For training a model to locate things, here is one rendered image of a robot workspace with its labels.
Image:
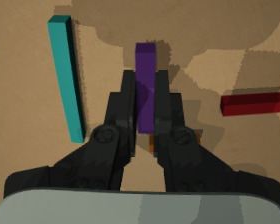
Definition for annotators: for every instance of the purple rod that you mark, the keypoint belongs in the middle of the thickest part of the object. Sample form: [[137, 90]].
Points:
[[145, 59]]

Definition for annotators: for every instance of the dark red rod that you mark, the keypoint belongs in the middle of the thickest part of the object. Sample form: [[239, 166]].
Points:
[[247, 104]]

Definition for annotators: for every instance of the turquoise rod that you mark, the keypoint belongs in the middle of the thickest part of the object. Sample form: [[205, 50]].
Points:
[[61, 38]]

